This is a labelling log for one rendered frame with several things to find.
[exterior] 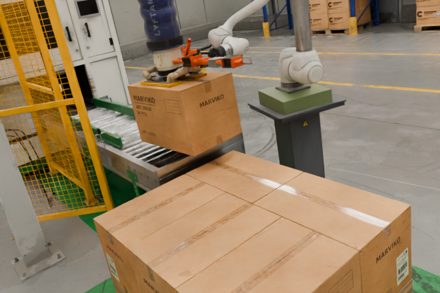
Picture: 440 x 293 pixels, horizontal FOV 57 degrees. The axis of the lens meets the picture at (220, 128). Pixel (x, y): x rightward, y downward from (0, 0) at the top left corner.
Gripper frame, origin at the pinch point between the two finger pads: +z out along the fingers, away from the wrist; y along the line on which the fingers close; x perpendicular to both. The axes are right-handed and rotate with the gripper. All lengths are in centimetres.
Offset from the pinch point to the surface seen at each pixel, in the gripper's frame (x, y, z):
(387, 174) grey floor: -40, 120, -130
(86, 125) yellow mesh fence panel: 87, 39, 42
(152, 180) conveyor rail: 20, 68, 34
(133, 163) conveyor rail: 41, 61, 34
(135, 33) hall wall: 913, 55, -428
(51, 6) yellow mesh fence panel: 87, -43, 42
